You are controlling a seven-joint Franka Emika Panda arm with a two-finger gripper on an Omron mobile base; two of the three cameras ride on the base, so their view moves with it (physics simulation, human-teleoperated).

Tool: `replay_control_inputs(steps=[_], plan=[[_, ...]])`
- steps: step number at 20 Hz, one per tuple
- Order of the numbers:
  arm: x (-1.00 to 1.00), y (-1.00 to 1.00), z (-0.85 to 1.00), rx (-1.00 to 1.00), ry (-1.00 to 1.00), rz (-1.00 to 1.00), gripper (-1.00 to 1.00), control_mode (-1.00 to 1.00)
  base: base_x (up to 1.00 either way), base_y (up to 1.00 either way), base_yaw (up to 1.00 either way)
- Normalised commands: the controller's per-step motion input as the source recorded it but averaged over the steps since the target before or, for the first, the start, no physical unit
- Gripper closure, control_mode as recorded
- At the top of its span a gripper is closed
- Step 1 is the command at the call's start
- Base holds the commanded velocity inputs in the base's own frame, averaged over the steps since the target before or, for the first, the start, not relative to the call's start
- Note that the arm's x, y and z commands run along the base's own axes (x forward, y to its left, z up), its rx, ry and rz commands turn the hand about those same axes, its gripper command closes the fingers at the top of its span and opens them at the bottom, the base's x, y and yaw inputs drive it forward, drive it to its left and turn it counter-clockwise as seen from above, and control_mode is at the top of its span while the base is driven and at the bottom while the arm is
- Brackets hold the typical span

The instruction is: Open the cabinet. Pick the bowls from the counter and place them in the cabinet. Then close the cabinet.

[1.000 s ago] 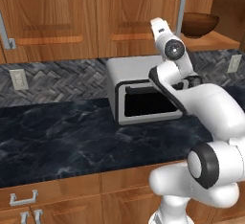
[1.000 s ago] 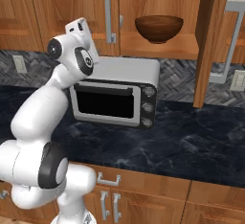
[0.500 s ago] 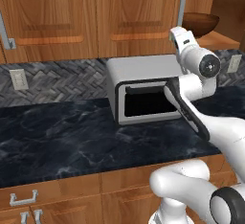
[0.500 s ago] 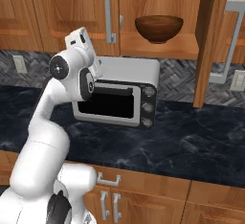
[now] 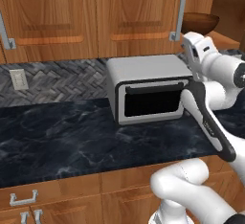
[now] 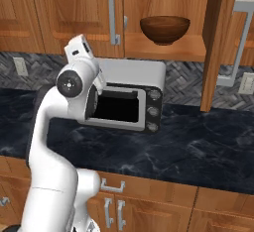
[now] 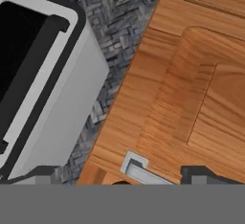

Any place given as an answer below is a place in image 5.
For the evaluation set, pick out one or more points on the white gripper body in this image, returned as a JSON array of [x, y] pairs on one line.
[[190, 47]]

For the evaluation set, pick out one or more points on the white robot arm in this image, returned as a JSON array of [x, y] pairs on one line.
[[220, 68]]

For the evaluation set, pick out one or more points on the wooden open shelf cabinet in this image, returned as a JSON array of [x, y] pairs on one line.
[[228, 11]]

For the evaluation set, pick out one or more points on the wooden base cabinet door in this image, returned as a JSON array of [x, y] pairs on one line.
[[11, 216], [127, 207], [70, 210]]

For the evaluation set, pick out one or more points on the dark brown wooden bowl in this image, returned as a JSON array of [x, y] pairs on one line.
[[200, 23]]

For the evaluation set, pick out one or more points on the silver toaster oven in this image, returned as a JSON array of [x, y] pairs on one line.
[[143, 66]]

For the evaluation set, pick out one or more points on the wooden drawer front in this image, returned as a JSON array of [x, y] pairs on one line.
[[63, 189], [127, 176]]

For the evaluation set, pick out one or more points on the wooden wall cabinet door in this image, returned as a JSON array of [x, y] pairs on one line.
[[51, 17], [137, 14]]

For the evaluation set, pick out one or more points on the white wall outlet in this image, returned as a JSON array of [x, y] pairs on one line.
[[18, 79]]

